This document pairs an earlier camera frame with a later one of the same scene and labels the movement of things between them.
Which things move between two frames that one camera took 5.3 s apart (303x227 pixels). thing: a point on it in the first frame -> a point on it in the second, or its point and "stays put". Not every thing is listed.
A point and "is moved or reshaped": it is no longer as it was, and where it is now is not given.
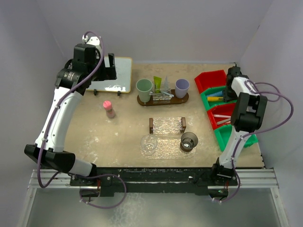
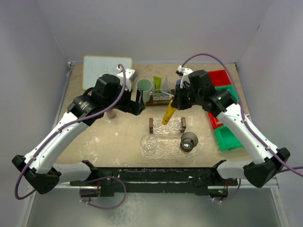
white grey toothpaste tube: (166, 85) stays put
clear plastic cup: (148, 143) stays put
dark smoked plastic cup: (188, 141) stays put
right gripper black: (227, 97) -> (178, 102)
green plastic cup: (144, 86) stays put
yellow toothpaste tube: (215, 98) is moved or reshaped
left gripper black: (108, 73) -> (133, 107)
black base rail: (154, 180) stays put
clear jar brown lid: (167, 125) stays put
